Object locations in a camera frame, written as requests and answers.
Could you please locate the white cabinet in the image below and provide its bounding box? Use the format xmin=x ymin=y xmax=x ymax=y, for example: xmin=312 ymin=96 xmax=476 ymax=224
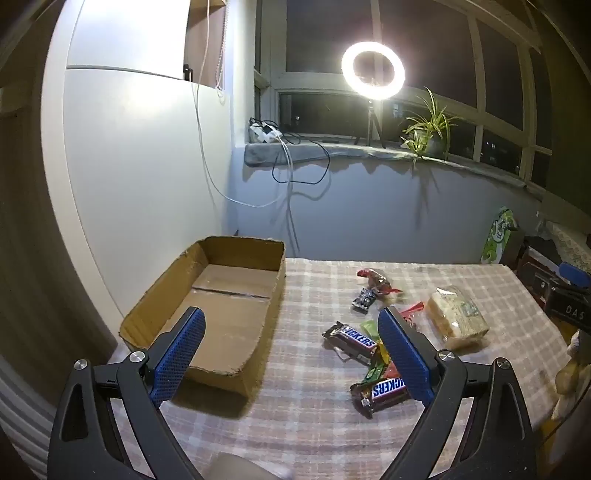
xmin=41 ymin=0 xmax=238 ymax=333

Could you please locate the ring light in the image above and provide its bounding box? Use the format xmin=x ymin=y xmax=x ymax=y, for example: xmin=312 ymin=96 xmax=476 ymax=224
xmin=341 ymin=41 xmax=407 ymax=101

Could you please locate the thin white cable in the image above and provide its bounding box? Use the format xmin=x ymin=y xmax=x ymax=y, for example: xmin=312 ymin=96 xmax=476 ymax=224
xmin=196 ymin=0 xmax=291 ymax=208

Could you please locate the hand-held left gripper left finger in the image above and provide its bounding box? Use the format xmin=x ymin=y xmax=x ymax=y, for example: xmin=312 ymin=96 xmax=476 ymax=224
xmin=47 ymin=307 xmax=206 ymax=480

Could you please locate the thick white cable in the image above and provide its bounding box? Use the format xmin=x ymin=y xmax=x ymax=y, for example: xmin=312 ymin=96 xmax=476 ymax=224
xmin=277 ymin=136 xmax=301 ymax=257

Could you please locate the white power strip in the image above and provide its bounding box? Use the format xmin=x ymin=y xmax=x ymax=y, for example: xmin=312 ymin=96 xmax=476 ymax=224
xmin=248 ymin=119 xmax=283 ymax=144

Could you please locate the brown chocolate bar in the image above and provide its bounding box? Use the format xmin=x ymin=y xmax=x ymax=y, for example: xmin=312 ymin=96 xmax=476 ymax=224
xmin=349 ymin=376 xmax=411 ymax=420
xmin=322 ymin=320 xmax=380 ymax=365

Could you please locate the plaid tablecloth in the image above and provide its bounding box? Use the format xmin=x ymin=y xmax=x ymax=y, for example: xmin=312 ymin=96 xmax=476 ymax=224
xmin=111 ymin=257 xmax=568 ymax=480

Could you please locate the dark wooden nightstand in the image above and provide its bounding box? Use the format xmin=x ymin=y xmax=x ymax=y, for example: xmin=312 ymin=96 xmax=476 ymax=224
xmin=517 ymin=235 xmax=561 ymax=315

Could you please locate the potted spider plant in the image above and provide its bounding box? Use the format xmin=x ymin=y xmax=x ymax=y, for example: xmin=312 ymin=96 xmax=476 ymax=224
xmin=399 ymin=87 xmax=465 ymax=162

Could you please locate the red candy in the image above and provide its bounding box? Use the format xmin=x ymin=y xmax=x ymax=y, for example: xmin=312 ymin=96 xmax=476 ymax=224
xmin=398 ymin=301 xmax=424 ymax=326

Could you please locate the black cable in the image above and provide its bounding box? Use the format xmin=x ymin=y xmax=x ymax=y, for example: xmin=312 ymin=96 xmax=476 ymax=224
xmin=272 ymin=131 xmax=332 ymax=185

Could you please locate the green printed carton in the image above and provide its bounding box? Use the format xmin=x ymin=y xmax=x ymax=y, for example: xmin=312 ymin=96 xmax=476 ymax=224
xmin=481 ymin=208 xmax=520 ymax=266

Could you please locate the clear red-ended pastry packet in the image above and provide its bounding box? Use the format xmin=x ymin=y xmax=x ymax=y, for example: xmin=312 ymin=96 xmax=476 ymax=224
xmin=356 ymin=268 xmax=404 ymax=296

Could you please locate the grey sill cloth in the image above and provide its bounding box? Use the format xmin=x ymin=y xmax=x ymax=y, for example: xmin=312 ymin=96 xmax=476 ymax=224
xmin=244 ymin=141 xmax=532 ymax=188

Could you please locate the dark blue small packet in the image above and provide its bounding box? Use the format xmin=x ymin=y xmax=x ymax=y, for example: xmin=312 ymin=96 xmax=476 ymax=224
xmin=352 ymin=287 xmax=377 ymax=312

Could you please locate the bead cord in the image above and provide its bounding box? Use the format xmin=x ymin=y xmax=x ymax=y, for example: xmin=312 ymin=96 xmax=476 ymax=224
xmin=215 ymin=0 xmax=229 ymax=100

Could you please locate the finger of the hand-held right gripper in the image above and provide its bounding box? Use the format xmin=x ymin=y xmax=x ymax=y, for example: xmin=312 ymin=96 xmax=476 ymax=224
xmin=560 ymin=262 xmax=591 ymax=289

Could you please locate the window frame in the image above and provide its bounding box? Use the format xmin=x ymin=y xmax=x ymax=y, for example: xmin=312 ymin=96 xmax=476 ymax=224
xmin=254 ymin=0 xmax=555 ymax=183

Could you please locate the lace bed cover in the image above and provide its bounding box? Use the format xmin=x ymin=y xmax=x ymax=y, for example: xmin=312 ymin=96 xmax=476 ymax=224
xmin=540 ymin=217 xmax=591 ymax=278

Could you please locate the clear-wrapped cracker pack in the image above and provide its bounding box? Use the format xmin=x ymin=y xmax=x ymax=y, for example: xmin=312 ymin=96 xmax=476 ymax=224
xmin=426 ymin=286 xmax=490 ymax=350

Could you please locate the black tripod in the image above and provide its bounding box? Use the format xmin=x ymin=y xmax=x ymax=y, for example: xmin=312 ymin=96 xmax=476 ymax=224
xmin=355 ymin=99 xmax=387 ymax=149

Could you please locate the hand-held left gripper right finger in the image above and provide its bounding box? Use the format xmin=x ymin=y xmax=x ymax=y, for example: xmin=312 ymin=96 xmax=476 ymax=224
xmin=378 ymin=305 xmax=539 ymax=480

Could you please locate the person's right forearm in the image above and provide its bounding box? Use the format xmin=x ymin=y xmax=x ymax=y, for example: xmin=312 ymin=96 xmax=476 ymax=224
xmin=551 ymin=330 xmax=591 ymax=421

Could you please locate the grey ribbed panel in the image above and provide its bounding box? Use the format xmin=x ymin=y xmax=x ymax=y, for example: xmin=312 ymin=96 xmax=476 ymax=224
xmin=0 ymin=355 xmax=61 ymax=462

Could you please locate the cardboard box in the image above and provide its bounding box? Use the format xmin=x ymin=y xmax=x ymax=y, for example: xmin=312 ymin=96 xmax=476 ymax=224
xmin=119 ymin=236 xmax=287 ymax=398

